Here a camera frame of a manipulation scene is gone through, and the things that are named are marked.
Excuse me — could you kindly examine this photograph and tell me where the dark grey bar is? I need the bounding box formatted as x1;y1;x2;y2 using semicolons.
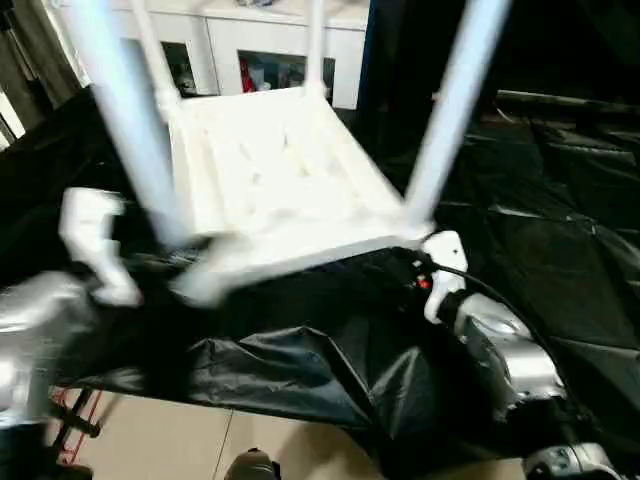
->
495;88;640;111

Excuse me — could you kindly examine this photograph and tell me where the red floor cord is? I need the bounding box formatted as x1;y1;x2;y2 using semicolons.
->
50;388;101;467

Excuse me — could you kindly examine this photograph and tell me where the white plastic table top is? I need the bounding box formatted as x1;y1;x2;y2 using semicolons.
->
165;85;437;307

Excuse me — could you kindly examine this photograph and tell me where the white glass-door cabinet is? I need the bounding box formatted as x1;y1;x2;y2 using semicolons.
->
45;0;371;111

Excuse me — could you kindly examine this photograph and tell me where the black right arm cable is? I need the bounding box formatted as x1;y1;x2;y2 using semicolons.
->
432;262;566;373

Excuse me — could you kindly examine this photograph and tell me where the grey metal rack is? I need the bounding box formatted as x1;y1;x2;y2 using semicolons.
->
0;0;86;126

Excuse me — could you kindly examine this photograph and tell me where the black mat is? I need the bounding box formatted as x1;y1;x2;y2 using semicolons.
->
0;85;640;471

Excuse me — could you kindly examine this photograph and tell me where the white plastic table leg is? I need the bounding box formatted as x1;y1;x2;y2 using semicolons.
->
65;0;197;251
403;0;514;233
130;0;184;114
303;0;332;101

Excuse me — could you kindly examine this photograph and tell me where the black robot left foot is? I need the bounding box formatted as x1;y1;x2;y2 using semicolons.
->
225;450;283;480

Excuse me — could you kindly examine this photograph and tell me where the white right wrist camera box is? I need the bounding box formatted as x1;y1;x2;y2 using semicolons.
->
420;230;470;324

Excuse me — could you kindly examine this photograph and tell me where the black folding table frame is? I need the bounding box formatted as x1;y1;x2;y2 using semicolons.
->
45;388;106;446

